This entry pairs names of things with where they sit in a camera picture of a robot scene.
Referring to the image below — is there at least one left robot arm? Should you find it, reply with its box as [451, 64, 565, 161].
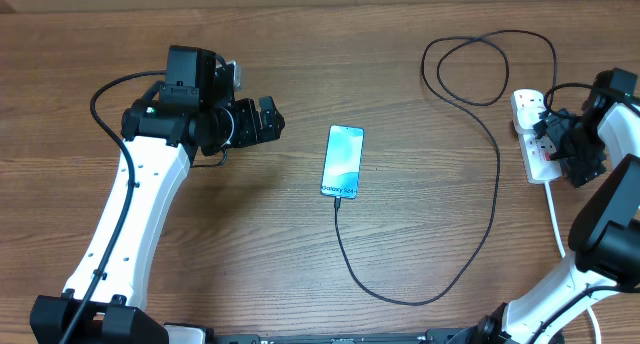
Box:
[30, 45, 285, 343]

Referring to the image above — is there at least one white power strip cord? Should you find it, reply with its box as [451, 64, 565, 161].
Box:
[543, 181, 603, 344]

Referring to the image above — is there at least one white power strip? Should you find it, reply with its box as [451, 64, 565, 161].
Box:
[510, 89, 562, 184]

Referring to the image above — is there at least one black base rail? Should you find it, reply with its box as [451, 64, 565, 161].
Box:
[164, 323, 481, 344]

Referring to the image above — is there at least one black USB charging cable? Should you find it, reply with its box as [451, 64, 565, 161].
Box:
[333, 29, 558, 307]

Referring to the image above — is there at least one white USB charger plug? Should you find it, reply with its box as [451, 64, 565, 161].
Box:
[514, 107, 545, 135]

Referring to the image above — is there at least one blue Galaxy smartphone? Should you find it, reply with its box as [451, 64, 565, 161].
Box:
[321, 125, 365, 199]

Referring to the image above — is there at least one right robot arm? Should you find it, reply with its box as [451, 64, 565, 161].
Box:
[449, 68, 639, 343]

